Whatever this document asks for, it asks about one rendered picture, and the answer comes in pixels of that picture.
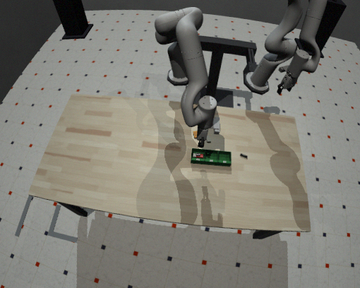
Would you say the green rack of bins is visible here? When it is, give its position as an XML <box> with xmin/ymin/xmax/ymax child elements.
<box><xmin>191</xmin><ymin>148</ymin><xmax>232</xmax><ymax>167</ymax></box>

